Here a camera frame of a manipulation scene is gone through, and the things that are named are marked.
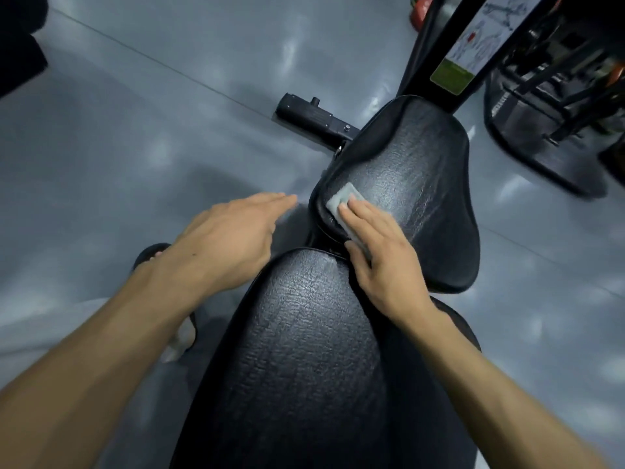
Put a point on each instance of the black upright machine post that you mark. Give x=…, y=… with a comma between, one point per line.
x=439, y=38

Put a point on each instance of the black metal equipment rack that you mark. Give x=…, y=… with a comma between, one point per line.
x=551, y=92

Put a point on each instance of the person's left forearm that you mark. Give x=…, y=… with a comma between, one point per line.
x=93, y=366

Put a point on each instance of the person's left thumb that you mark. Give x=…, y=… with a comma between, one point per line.
x=266, y=239

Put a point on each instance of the person's right forearm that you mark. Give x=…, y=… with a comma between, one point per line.
x=493, y=390

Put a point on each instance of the grey cleaning cloth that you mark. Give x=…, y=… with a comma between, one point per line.
x=342, y=197

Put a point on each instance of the black padded gym equipment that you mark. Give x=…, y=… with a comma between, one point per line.
x=19, y=43

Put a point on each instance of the person's right hand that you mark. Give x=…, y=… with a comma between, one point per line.
x=385, y=268

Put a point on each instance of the black sandal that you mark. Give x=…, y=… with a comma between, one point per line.
x=151, y=251

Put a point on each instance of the black leather bench back pad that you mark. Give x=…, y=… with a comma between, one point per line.
x=302, y=361

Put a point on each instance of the white exercise instruction sticker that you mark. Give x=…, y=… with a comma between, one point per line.
x=476, y=41

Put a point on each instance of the orange weight plate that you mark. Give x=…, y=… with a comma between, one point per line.
x=619, y=75

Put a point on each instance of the person's left hand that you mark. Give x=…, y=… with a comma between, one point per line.
x=219, y=244

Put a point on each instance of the black leather bench seat pad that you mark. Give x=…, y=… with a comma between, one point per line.
x=420, y=180

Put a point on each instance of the person's black trousers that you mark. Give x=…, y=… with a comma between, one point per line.
x=439, y=332

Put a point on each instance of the red exercise ball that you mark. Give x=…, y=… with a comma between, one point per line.
x=420, y=12

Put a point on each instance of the black metal bench frame bar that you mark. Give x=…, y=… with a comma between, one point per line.
x=312, y=117

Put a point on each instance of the person's right thumb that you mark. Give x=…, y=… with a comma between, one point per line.
x=357, y=261

